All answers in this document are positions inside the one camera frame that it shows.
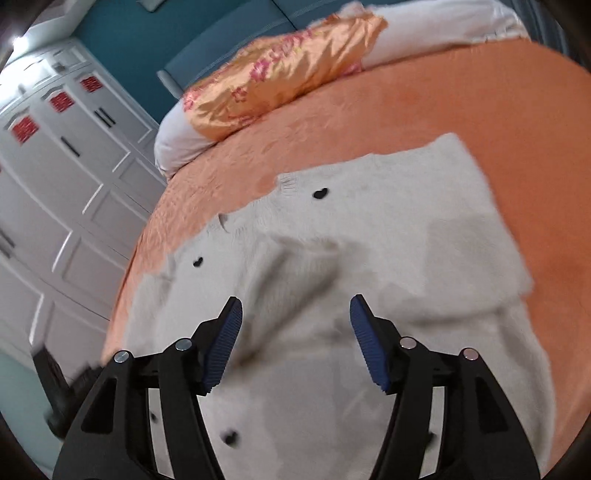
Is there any orange floral satin pillow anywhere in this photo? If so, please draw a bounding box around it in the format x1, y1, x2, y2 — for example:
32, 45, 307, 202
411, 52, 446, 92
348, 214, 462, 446
183, 13, 387, 140

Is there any white pillow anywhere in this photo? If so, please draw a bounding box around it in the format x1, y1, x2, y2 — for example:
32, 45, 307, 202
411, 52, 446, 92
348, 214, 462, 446
154, 108, 219, 179
339, 0, 529, 70

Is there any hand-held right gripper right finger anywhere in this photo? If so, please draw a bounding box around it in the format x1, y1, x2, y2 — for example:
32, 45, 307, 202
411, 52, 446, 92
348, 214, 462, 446
349, 294, 541, 480

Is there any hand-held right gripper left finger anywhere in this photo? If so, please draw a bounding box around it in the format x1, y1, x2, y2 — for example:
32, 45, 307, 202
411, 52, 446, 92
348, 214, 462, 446
52, 296, 244, 480

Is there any orange bedspread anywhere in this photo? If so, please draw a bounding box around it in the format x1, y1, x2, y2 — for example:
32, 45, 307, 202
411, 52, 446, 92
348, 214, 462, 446
99, 34, 591, 480

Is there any white fuzzy knit cardigan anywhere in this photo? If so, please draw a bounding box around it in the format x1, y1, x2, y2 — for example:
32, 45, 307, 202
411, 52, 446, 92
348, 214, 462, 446
121, 133, 555, 480

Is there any blue padded headboard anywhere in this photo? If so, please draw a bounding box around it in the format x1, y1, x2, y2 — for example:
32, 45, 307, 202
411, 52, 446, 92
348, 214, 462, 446
156, 0, 356, 100

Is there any white panelled wardrobe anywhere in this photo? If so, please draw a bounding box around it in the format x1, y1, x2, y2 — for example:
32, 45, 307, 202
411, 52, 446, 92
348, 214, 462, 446
0, 37, 168, 462

